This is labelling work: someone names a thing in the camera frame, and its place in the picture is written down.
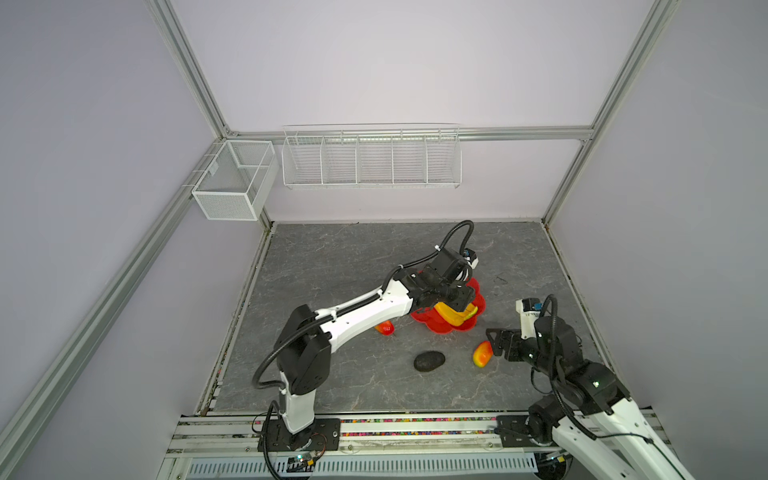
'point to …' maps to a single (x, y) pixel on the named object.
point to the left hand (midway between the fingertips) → (468, 297)
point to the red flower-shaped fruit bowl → (439, 324)
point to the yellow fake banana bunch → (455, 318)
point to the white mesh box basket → (238, 182)
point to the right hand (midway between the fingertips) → (502, 333)
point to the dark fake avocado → (429, 360)
